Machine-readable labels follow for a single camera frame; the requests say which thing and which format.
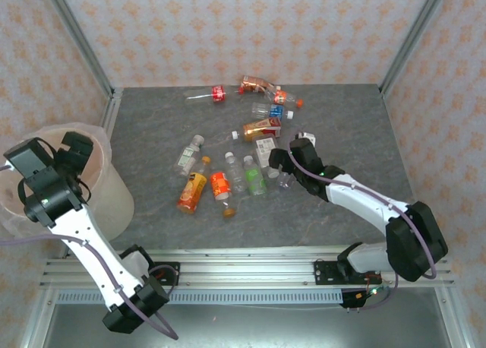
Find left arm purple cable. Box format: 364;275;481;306
0;164;180;340

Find crumpled brown label bottle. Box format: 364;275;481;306
238;74;282;96

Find small clear crushed bottle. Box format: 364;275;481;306
274;170;298;191

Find beige round bin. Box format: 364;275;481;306
0;122;135;246

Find grey metal sheet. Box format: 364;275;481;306
37;302;456;348

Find clear unlabelled bottle white cap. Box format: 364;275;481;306
223;151;248;195

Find aluminium table side rail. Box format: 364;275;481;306
99;87;125;135

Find clear bottle green white label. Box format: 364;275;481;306
173;134;207;177

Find tea bottle gold red label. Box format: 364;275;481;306
231;117;283;143

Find short aluminium frame strut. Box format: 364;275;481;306
434;286;475;348
18;286;58;348

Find clear bottle white code label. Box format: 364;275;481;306
253;133;282;179

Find orange juice bottle yellow label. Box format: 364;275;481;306
176;156;212;215

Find clear bottle red cola label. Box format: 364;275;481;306
185;84;244;104

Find circuit board with wires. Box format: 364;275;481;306
339;274;398;315

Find bottle red orange label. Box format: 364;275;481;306
210;171;237;218

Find grey slotted cable duct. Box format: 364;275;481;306
55;289;345;306

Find aluminium frame post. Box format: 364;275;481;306
40;0;115;98
378;0;453;98

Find clear bottle bright green label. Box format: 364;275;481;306
242;154;268;197

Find clear bottle orange label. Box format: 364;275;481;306
264;89;305;109

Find translucent plastic bin liner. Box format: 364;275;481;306
0;122;113;239

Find clear bottle blue label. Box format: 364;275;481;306
251;101;295;121

